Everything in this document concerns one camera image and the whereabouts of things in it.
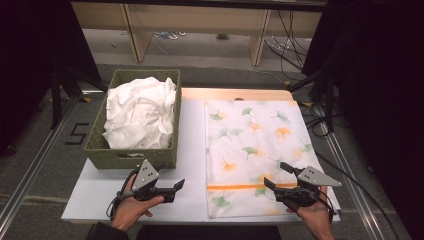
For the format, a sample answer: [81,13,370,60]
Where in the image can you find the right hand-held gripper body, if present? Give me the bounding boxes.
[276,165,343,212]

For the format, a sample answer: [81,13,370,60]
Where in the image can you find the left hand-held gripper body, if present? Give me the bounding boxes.
[131,159,176,203]

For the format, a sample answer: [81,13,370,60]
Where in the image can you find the green woven basket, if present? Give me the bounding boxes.
[83,68,183,170]

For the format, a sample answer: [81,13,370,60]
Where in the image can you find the white cloth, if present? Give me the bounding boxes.
[101,76,178,150]

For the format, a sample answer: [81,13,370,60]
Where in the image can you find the person's right hand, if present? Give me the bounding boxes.
[286,185,336,231]

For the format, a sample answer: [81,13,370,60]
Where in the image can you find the person's left hand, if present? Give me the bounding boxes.
[111,173,165,233]

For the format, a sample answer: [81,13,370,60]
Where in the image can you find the black metal stand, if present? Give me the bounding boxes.
[49,63,109,130]
[288,68,336,133]

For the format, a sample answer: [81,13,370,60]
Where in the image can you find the dark curtain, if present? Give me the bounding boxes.
[301,0,424,240]
[0,0,102,158]

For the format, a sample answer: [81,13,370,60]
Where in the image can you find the beige wooden shelf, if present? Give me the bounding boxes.
[71,1,324,67]

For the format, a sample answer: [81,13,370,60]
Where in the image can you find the right hand-held gripper cable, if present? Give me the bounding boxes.
[318,189,336,224]

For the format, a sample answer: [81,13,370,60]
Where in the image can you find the hand-held gripper cable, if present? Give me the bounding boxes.
[318,189,336,224]
[105,168,141,221]

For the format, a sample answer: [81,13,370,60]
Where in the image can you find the left hand-held gripper cable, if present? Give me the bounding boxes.
[105,168,141,221]

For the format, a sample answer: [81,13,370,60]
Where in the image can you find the metal floor rail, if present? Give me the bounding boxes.
[0,96,79,231]
[324,131,389,240]

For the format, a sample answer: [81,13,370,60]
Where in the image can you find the coiled black cables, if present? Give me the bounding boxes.
[299,101,332,138]

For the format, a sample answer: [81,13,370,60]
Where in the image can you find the hanging black cable bundle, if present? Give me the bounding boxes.
[264,9,313,73]

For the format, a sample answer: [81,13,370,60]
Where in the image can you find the blue and white cable bundle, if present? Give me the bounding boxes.
[153,30,188,41]

